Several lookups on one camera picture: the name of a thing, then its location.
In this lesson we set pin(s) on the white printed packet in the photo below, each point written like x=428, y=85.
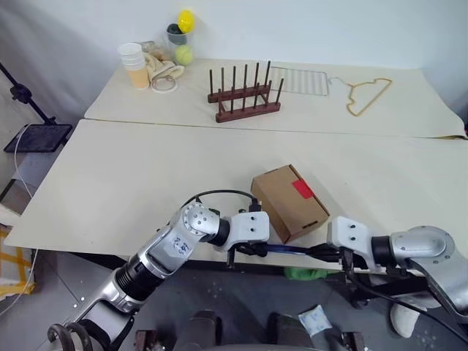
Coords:
x=314, y=321

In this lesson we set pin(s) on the blue pen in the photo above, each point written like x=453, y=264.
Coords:
x=285, y=249

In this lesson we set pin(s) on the green cloth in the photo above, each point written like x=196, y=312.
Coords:
x=307, y=273

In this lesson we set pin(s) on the brown cardboard box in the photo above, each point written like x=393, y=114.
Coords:
x=281, y=204

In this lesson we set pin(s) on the clear plastic container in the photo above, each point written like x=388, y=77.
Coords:
x=172, y=42

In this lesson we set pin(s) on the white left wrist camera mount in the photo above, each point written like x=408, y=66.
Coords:
x=248, y=226

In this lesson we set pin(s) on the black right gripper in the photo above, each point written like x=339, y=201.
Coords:
x=338, y=255

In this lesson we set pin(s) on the white tape roll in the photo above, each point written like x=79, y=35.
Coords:
x=155, y=87

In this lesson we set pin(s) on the black tripod stand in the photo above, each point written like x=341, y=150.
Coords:
x=36, y=137

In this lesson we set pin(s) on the yellow and black toy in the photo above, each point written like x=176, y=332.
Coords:
x=186, y=21

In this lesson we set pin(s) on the black table frame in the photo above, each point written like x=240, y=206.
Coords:
x=387, y=285

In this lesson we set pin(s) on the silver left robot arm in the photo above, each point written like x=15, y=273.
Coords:
x=161, y=252

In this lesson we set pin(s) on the yellow taped floor object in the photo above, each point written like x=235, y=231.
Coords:
x=14, y=267

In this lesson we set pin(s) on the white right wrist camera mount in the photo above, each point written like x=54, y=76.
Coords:
x=347, y=234

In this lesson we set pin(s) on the white rounded foot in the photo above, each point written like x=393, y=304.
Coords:
x=406, y=320

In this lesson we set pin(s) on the beige crumpled cloth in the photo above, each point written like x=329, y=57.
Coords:
x=161, y=66

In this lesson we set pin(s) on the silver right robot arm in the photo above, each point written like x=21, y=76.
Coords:
x=428, y=248

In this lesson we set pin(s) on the red tape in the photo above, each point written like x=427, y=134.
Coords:
x=302, y=189

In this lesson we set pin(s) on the stack of paper cups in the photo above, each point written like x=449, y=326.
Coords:
x=135, y=69

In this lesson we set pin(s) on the dark wooden peg rack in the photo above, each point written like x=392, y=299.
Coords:
x=248, y=108

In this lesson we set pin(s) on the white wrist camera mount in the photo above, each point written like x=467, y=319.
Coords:
x=248, y=226
x=347, y=234

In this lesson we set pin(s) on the yellow-green tennis ball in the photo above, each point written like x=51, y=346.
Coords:
x=184, y=55

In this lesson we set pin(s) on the black round item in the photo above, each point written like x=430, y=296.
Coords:
x=174, y=28

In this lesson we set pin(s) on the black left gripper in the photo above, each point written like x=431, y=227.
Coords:
x=245, y=249

